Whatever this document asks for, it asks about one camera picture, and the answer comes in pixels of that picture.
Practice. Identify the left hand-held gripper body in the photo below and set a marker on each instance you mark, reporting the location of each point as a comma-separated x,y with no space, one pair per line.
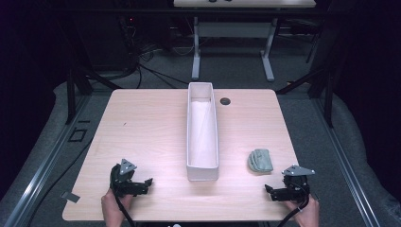
123,180

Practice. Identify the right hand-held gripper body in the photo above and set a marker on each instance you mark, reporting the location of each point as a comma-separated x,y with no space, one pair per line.
293,186

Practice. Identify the green cloth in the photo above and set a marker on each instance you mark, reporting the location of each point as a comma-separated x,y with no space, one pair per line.
260,160

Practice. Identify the long white box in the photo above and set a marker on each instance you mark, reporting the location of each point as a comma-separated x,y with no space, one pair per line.
202,132

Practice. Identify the person's right hand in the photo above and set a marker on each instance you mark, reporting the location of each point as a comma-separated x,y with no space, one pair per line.
305,213

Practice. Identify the person's left hand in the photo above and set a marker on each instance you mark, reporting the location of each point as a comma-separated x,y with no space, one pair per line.
112,209

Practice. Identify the grey tape piece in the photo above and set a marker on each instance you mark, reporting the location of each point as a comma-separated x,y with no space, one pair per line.
70,196

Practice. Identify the black metal stand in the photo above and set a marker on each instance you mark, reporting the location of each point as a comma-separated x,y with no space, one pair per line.
78,78
318,72

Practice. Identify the white-legged table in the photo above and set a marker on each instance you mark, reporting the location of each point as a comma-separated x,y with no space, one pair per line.
233,31

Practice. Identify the aluminium rail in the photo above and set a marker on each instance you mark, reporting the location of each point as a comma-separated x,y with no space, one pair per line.
38,170
346,164

